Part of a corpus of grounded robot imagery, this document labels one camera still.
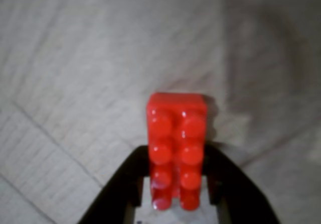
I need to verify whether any large brown cardboard sheet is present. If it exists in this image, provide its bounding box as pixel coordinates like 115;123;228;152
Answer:
0;0;321;224

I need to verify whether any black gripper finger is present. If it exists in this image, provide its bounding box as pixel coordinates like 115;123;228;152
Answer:
77;145;154;224
202;143;281;224

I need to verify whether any red lego block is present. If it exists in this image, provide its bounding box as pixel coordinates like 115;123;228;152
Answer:
146;92;209;211

